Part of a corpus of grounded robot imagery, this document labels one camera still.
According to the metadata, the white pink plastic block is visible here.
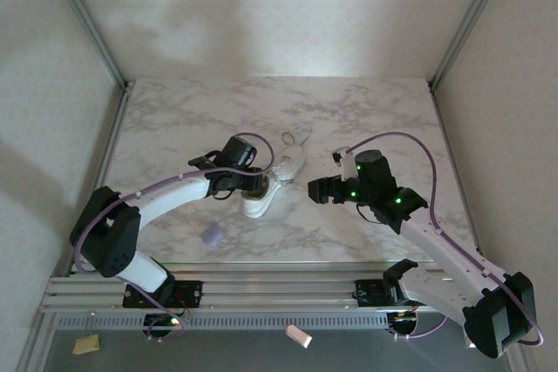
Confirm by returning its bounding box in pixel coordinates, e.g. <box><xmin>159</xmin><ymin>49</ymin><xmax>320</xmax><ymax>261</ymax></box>
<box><xmin>285</xmin><ymin>324</ymin><xmax>313</xmax><ymax>349</ymax></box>

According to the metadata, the aluminium side rail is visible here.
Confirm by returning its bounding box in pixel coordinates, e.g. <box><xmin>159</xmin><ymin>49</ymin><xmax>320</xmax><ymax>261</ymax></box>
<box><xmin>65</xmin><ymin>84</ymin><xmax>134</xmax><ymax>277</ymax></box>

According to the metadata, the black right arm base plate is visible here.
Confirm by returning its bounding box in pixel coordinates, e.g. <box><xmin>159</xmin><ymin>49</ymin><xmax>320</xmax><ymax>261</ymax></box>
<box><xmin>355</xmin><ymin>278</ymin><xmax>419</xmax><ymax>308</ymax></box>

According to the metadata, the yellow paper tag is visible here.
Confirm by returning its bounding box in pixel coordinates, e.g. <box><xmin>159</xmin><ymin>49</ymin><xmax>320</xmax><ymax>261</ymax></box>
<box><xmin>72</xmin><ymin>335</ymin><xmax>100</xmax><ymax>355</ymax></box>

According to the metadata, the white shoelace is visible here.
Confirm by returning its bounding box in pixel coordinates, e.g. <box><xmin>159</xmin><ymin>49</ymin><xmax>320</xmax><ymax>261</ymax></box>
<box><xmin>281</xmin><ymin>126</ymin><xmax>314</xmax><ymax>147</ymax></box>

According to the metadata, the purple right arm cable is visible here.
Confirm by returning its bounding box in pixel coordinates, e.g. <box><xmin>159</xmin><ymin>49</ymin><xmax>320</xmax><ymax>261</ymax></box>
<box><xmin>346</xmin><ymin>131</ymin><xmax>546</xmax><ymax>347</ymax></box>

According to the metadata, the aluminium front rail frame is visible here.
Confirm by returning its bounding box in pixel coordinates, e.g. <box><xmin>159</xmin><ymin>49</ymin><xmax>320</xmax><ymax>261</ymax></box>
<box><xmin>37</xmin><ymin>260</ymin><xmax>470</xmax><ymax>316</ymax></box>

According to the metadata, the small lilac patch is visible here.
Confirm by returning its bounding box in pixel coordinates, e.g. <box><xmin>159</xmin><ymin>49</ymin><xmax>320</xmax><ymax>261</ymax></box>
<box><xmin>201</xmin><ymin>223</ymin><xmax>226</xmax><ymax>247</ymax></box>

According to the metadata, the aluminium corner post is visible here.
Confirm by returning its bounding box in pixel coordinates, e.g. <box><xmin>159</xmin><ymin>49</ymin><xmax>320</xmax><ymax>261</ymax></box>
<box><xmin>41</xmin><ymin>0</ymin><xmax>134</xmax><ymax>92</ymax></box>
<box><xmin>426</xmin><ymin>0</ymin><xmax>515</xmax><ymax>92</ymax></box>

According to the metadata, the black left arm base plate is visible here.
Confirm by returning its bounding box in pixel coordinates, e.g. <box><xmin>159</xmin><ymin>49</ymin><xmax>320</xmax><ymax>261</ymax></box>
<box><xmin>121</xmin><ymin>280</ymin><xmax>205</xmax><ymax>308</ymax></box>

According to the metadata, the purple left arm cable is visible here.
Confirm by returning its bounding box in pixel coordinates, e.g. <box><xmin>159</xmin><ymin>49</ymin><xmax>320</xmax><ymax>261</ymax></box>
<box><xmin>72</xmin><ymin>132</ymin><xmax>276</xmax><ymax>343</ymax></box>

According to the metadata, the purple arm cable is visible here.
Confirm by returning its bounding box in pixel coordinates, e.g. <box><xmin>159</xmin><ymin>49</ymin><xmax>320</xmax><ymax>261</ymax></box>
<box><xmin>346</xmin><ymin>131</ymin><xmax>546</xmax><ymax>347</ymax></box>
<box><xmin>72</xmin><ymin>132</ymin><xmax>276</xmax><ymax>343</ymax></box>

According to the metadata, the white sneaker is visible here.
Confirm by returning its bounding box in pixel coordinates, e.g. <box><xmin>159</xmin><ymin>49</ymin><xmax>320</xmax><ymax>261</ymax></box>
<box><xmin>242</xmin><ymin>144</ymin><xmax>306</xmax><ymax>220</ymax></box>

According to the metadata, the grey slotted cable duct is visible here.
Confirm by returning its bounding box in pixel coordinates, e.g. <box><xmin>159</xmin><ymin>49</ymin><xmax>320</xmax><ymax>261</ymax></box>
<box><xmin>54</xmin><ymin>313</ymin><xmax>389</xmax><ymax>332</ymax></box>

